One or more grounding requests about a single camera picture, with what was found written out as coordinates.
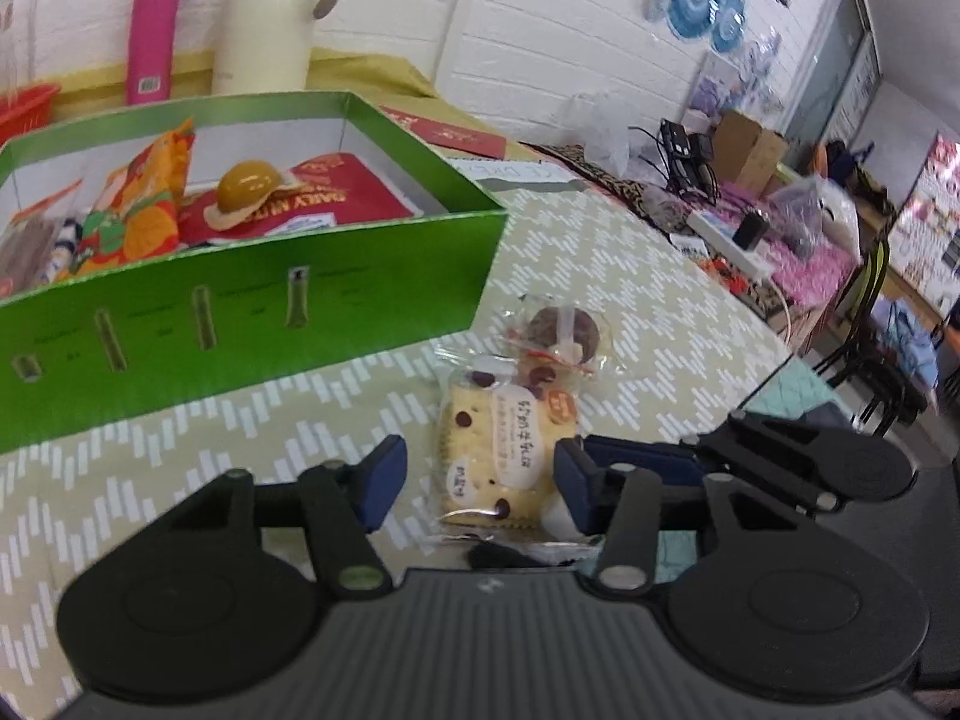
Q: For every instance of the white power strip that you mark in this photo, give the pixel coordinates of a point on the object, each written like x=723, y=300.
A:
x=720, y=240

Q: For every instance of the leopard print cloth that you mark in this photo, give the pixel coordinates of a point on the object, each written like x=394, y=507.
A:
x=600, y=180

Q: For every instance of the yellow cloth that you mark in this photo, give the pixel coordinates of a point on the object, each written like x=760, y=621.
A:
x=360, y=75

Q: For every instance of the orange snack packet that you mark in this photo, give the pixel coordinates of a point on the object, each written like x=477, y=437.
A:
x=142, y=202

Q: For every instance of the brown cardboard box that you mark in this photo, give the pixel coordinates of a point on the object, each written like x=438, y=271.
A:
x=750, y=146

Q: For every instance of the red plastic basket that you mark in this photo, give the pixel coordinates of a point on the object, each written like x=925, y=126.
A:
x=22, y=112

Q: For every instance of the black chair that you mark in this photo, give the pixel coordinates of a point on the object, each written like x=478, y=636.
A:
x=862, y=337

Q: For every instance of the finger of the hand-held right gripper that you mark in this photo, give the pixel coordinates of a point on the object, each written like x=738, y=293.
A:
x=772, y=457
x=652, y=459

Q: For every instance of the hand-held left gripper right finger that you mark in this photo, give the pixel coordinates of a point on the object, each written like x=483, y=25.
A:
x=574, y=484

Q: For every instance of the chocolate chip cookie packet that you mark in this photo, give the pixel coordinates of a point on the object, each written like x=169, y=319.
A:
x=487, y=435

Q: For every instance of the orange jelly cup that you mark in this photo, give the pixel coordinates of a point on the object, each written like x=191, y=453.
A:
x=247, y=187

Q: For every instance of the wall poster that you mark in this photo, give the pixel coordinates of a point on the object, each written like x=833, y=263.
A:
x=934, y=210

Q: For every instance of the red envelope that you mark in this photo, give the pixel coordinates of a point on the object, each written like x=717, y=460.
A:
x=450, y=131

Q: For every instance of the pink thermos bottle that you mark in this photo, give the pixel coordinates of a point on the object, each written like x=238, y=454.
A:
x=154, y=30

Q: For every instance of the cream thermal jug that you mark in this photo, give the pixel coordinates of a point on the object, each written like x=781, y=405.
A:
x=266, y=22

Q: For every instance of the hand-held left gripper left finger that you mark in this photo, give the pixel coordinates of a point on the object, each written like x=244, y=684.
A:
x=382, y=480

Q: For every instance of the red nuts packet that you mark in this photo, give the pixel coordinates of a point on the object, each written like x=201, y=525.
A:
x=352, y=199

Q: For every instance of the white plastic bag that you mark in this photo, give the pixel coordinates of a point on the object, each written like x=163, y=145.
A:
x=825, y=210

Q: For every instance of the green cardboard box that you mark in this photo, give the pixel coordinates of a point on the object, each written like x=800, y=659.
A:
x=247, y=300

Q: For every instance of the patterned tablecloth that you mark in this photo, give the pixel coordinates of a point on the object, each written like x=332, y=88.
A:
x=637, y=277

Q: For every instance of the red sausage stick packet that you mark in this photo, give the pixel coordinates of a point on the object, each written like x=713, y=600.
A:
x=30, y=255

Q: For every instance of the chocolate lollipop packet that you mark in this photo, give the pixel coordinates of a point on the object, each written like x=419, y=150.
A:
x=555, y=326

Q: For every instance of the black power adapter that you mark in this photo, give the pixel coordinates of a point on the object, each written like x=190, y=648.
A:
x=750, y=231

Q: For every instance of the clear plastic bag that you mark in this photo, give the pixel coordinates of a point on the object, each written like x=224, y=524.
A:
x=604, y=131

